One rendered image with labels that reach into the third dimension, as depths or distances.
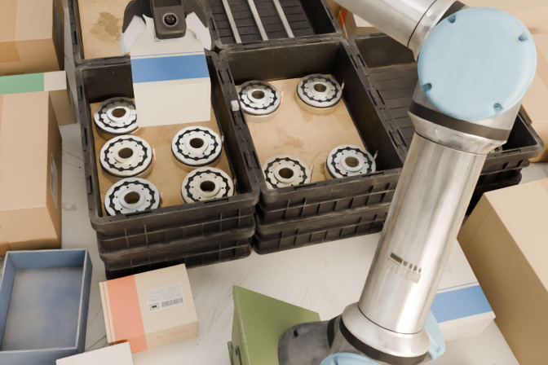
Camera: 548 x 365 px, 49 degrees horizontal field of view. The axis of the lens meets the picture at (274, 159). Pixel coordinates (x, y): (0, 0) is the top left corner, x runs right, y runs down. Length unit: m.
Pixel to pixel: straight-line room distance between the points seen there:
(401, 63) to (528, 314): 0.66
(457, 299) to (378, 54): 0.60
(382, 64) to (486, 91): 0.87
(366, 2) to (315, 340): 0.51
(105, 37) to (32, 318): 0.67
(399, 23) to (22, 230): 0.80
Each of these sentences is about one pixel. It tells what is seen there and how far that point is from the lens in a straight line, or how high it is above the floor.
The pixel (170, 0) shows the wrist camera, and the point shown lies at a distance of 0.92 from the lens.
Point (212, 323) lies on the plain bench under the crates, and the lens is 1.21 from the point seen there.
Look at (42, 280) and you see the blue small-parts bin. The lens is 1.28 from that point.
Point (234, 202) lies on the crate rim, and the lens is 1.07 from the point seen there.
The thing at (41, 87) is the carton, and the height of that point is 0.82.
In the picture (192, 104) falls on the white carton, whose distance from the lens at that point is 1.00.
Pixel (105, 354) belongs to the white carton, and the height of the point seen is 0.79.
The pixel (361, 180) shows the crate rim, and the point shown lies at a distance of 1.13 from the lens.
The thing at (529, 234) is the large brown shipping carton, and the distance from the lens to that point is 1.22.
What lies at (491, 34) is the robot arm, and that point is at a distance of 0.66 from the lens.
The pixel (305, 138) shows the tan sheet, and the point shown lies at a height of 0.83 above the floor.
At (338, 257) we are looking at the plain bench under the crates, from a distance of 1.30.
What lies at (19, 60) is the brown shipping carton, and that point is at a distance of 1.56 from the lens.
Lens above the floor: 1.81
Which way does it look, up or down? 51 degrees down
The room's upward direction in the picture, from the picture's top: 9 degrees clockwise
